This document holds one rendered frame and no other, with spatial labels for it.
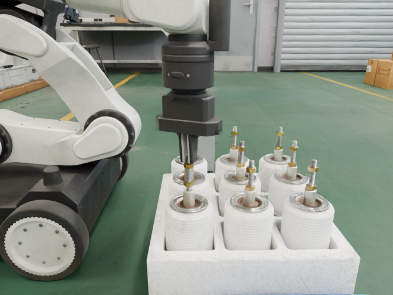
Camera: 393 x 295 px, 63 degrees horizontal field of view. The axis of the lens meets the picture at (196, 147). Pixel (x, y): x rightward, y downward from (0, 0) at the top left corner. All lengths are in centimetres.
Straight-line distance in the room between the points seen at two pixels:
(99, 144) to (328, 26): 543
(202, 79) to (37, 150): 63
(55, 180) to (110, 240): 25
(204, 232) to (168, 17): 38
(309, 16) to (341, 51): 82
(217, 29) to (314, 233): 40
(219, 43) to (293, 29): 536
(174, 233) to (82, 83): 49
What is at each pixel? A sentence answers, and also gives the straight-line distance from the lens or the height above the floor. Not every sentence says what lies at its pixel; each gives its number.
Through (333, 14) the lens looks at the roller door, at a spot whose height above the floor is 91.
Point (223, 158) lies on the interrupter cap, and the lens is 85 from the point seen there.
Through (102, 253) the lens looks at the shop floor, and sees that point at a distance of 95.
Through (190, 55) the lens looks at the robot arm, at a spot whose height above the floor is 53.
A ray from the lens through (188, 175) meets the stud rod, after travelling 60.
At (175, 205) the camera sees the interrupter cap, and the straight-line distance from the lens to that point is 62.
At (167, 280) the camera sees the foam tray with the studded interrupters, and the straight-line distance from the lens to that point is 64.
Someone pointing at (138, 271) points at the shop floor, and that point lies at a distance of 88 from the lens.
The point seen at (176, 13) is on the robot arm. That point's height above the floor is 59.
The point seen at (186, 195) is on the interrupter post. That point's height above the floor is 27.
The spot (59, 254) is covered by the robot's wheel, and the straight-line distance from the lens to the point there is 87.
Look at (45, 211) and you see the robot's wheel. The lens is 80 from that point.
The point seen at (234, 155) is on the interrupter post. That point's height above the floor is 27.
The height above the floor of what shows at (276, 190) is 23.
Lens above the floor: 56
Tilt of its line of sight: 19 degrees down
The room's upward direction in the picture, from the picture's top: straight up
